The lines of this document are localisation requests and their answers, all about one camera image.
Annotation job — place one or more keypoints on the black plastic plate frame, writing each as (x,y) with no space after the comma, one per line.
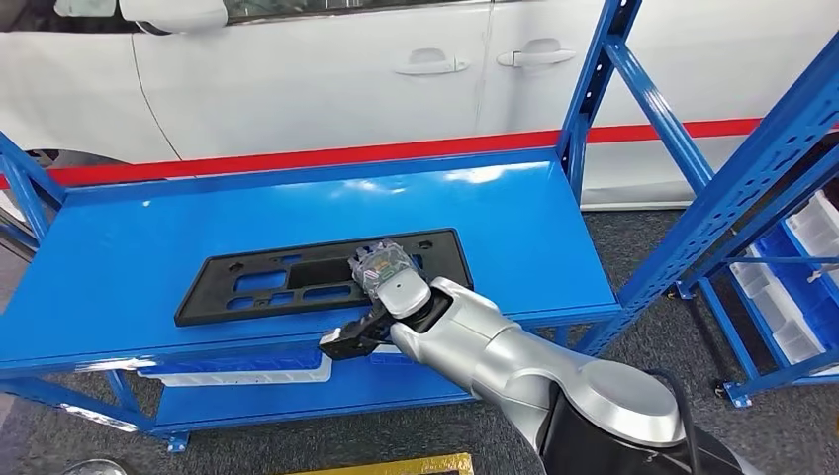
(321,274)

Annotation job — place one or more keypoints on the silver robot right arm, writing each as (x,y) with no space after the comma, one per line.
(524,367)

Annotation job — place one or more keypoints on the blue steel shelf rack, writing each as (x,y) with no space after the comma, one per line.
(131,262)

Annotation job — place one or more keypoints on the blue wheeled shelf rack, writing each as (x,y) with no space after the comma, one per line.
(721,341)

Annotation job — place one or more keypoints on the white car with red stripe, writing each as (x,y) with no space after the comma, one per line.
(295,85)

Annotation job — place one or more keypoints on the white plastic bin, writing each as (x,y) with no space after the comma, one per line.
(813,229)
(262,380)
(786,341)

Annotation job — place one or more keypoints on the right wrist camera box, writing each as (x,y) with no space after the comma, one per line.
(354,344)

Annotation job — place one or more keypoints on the chrome stanchion post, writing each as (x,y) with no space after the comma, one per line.
(92,469)

